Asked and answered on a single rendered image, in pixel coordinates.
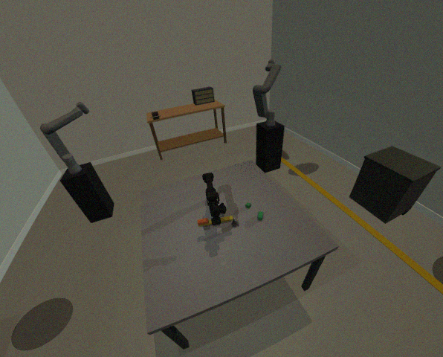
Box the yellow bar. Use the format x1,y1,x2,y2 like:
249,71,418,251
197,216,233,226

